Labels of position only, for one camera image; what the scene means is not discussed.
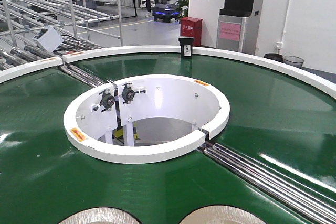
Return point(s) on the black bearing unit, left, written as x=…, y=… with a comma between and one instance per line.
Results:
x=107, y=100

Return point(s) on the small black sensor box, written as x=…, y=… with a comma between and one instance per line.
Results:
x=186, y=44

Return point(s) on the mesh waste basket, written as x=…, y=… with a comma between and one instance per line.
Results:
x=293, y=61

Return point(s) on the white control box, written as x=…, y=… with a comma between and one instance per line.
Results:
x=48, y=39

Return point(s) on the steel conveyor rollers, right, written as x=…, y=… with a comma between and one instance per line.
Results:
x=302, y=199

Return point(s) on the white outer conveyor rim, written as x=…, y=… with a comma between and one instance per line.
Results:
x=309, y=78

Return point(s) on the metal roller rack shelving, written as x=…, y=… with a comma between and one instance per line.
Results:
x=32, y=16

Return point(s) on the black waste bin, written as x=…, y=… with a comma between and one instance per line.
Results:
x=274, y=56

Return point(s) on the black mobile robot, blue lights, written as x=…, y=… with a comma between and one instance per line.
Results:
x=166, y=12

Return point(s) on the black and grey water dispenser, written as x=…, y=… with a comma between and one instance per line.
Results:
x=232, y=24

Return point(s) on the black bearing unit,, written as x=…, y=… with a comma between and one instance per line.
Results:
x=128, y=93
x=107, y=100

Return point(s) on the black bearing unit, right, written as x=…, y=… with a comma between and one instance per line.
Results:
x=128, y=93

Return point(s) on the beige plate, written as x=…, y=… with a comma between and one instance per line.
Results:
x=220, y=214
x=101, y=215

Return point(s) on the red fire extinguisher cabinet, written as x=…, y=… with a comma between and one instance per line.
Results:
x=191, y=27

